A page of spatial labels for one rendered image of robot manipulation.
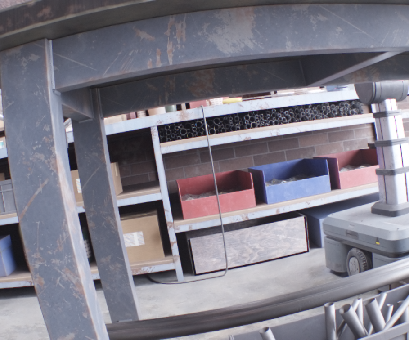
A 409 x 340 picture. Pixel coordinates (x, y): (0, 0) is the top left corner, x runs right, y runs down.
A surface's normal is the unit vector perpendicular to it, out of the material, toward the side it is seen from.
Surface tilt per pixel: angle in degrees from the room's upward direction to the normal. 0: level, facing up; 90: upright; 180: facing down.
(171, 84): 90
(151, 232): 90
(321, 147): 90
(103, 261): 90
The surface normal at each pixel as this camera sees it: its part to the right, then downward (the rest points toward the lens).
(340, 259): -0.69, 0.16
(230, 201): 0.07, 0.05
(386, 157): -0.97, 0.18
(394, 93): 0.26, 0.60
